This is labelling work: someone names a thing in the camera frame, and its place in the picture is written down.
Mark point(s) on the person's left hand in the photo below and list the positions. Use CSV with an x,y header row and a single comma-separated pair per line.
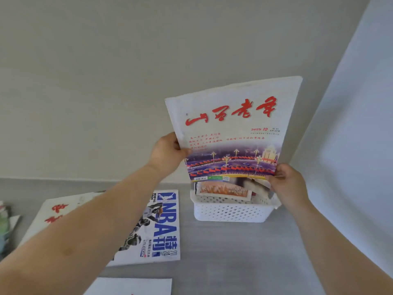
x,y
165,155

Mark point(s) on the person's right hand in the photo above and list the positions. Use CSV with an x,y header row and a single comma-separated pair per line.
x,y
288,187

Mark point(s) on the person's left thumb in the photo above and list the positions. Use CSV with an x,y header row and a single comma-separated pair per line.
x,y
184,152

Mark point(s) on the person's right thumb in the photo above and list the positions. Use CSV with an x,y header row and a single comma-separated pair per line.
x,y
273,178

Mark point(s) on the white magazine with red title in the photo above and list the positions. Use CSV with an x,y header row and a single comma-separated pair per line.
x,y
233,132

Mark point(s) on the person's left forearm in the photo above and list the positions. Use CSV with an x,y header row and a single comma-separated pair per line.
x,y
78,239

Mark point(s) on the person's right forearm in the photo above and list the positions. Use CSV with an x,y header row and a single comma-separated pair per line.
x,y
337,251

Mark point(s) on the orange cover magazine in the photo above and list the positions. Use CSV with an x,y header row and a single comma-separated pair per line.
x,y
224,190

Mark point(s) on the white perforated plastic basket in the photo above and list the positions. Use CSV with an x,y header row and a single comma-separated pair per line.
x,y
230,210

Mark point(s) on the blue and white basketball magazine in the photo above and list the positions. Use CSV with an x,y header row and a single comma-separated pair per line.
x,y
155,233

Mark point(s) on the white paper sheet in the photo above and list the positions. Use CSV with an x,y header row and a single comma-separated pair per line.
x,y
129,287

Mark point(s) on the white magazine with red characters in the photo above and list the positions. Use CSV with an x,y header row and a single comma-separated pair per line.
x,y
50,215

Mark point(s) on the colourful magazine pile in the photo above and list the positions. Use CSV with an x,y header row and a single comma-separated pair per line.
x,y
6,224

